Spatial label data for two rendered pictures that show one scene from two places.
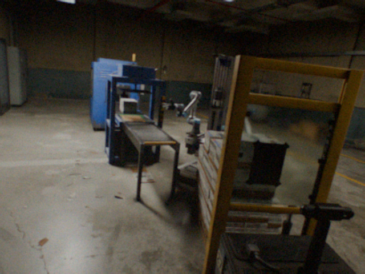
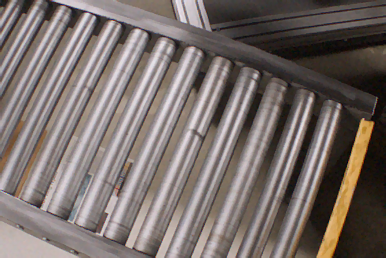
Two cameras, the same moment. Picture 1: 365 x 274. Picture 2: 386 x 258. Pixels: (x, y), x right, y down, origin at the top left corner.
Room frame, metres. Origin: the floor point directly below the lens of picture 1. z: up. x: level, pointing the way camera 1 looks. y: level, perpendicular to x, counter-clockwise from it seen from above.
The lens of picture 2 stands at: (3.14, 0.69, 2.04)
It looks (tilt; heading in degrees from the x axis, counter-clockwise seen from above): 73 degrees down; 316
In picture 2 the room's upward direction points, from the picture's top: 1 degrees clockwise
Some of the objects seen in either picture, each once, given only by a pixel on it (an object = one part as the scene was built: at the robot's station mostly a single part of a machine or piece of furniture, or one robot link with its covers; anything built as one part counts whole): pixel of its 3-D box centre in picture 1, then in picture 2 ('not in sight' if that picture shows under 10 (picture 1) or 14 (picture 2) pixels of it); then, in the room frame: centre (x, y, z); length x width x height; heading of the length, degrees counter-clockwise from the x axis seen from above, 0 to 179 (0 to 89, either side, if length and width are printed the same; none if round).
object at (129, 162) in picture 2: (144, 177); (83, 185); (3.76, 0.55, 0.01); 0.37 x 0.28 x 0.01; 24
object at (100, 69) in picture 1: (115, 90); not in sight; (7.15, 2.04, 1.04); 1.51 x 1.30 x 2.07; 24
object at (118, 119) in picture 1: (133, 120); not in sight; (4.65, 0.96, 0.75); 0.70 x 0.65 x 0.10; 24
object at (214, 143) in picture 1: (228, 153); not in sight; (2.54, -0.52, 0.95); 0.38 x 0.29 x 0.23; 97
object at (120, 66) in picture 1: (136, 71); not in sight; (4.65, 0.96, 1.65); 0.60 x 0.45 x 0.20; 114
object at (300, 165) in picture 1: (280, 157); not in sight; (1.50, -0.63, 1.27); 0.57 x 0.01 x 0.65; 96
